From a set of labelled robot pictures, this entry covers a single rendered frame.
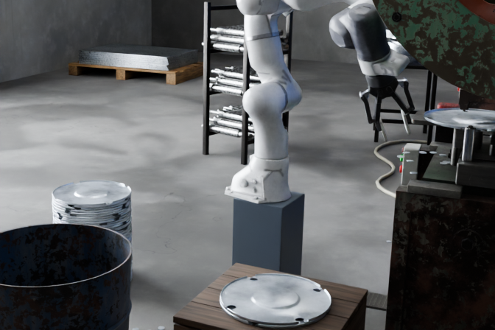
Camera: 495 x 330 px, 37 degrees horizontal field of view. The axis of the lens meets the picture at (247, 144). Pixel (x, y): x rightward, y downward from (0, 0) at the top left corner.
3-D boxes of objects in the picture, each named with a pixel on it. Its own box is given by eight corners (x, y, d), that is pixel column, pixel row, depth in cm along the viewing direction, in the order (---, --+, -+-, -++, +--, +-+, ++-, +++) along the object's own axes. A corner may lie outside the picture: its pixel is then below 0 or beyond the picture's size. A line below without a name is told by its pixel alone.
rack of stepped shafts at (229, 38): (250, 166, 446) (254, 6, 423) (194, 152, 475) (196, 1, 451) (292, 153, 478) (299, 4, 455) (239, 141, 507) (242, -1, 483)
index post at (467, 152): (461, 160, 202) (465, 126, 199) (462, 158, 204) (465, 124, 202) (472, 161, 201) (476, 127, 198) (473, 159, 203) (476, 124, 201)
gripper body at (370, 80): (390, 57, 202) (398, 84, 207) (360, 66, 203) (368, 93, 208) (396, 70, 195) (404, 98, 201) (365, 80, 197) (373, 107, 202)
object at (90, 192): (71, 211, 259) (71, 208, 259) (40, 189, 282) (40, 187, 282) (144, 197, 276) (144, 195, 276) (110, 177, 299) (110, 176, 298)
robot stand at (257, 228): (230, 322, 257) (233, 198, 245) (254, 302, 272) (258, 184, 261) (277, 335, 248) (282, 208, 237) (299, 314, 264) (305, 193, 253)
